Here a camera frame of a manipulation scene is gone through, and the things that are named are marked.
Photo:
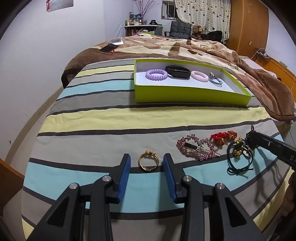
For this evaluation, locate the wall poster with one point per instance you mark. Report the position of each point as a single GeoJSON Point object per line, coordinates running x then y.
{"type": "Point", "coordinates": [54, 5]}

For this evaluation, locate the black hair tie gold beads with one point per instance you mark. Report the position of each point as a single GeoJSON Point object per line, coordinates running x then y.
{"type": "Point", "coordinates": [239, 147]}

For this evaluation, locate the green cardboard tray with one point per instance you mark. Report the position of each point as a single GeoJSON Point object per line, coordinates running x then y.
{"type": "Point", "coordinates": [226, 89]}

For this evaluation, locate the white small box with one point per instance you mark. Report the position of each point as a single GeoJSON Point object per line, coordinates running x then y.
{"type": "Point", "coordinates": [116, 41]}

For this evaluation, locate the white desk with bottles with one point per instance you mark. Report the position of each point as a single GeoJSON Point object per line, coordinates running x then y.
{"type": "Point", "coordinates": [148, 24]}

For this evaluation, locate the black office chair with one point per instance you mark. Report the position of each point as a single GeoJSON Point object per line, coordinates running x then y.
{"type": "Point", "coordinates": [179, 30]}

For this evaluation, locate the black wristband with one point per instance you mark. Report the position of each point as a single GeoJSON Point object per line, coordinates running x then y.
{"type": "Point", "coordinates": [178, 72]}

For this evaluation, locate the pink rhinestone heart hair clip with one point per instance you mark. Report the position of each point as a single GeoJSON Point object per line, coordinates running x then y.
{"type": "Point", "coordinates": [193, 147]}

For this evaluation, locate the brown teddy bear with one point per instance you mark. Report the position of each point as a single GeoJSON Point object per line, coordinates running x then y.
{"type": "Point", "coordinates": [197, 32]}

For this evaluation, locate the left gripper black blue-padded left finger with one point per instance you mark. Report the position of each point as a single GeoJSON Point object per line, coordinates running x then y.
{"type": "Point", "coordinates": [65, 219]}

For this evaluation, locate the black smartphone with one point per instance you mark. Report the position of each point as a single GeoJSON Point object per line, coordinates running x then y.
{"type": "Point", "coordinates": [108, 48]}

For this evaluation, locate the striped bed sheet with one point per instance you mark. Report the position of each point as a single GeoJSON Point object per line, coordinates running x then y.
{"type": "Point", "coordinates": [95, 121]}

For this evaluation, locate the wooden wardrobe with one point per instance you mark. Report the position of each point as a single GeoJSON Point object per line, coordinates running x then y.
{"type": "Point", "coordinates": [249, 22]}

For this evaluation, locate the heart patterned curtain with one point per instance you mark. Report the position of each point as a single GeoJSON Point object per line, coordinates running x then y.
{"type": "Point", "coordinates": [211, 15]}

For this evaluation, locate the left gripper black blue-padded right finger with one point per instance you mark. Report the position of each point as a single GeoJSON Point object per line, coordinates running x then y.
{"type": "Point", "coordinates": [228, 219]}

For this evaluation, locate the wooden headboard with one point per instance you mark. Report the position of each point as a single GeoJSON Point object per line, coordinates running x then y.
{"type": "Point", "coordinates": [286, 76]}

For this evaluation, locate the pink flower branches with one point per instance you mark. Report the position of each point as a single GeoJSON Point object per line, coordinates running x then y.
{"type": "Point", "coordinates": [143, 7]}

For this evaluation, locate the brown plush blanket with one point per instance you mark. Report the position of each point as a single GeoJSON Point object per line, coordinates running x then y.
{"type": "Point", "coordinates": [275, 96]}

